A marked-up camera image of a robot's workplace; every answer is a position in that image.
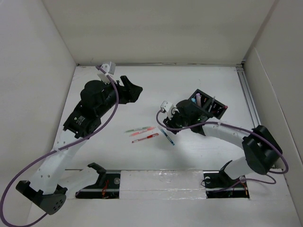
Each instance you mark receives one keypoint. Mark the white foam block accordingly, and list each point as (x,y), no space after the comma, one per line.
(162,185)

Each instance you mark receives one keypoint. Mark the grey gel pen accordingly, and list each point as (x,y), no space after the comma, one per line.
(211,104)

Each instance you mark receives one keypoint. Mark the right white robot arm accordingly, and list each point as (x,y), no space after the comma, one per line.
(261,151)

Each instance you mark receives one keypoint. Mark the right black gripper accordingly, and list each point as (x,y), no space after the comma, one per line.
(170,123)

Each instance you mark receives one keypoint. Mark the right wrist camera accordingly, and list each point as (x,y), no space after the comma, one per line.
(168,108)

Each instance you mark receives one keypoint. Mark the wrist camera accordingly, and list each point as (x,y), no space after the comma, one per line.
(168,108)
(106,70)

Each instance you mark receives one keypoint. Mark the aluminium rail right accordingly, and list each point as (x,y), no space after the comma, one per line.
(248,95)

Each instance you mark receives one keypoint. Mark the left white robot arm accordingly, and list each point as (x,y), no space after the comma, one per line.
(45,188)

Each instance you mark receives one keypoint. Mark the black pen holder box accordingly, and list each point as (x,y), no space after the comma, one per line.
(217,110)

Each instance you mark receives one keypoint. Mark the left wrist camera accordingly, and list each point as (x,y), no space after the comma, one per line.
(106,70)

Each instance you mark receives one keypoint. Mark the purple highlighter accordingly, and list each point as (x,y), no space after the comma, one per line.
(198,99)

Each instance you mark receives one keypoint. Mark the front mounting rail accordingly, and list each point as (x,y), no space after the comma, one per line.
(109,188)

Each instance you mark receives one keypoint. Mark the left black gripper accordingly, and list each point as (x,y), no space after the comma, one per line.
(129,92)

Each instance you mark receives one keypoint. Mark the blue gel pen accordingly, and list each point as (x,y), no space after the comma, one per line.
(166,135)

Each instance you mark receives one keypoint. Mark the green gel pen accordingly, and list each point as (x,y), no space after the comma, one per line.
(137,129)

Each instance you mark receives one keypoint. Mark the pink gel pen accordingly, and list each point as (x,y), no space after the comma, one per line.
(146,129)

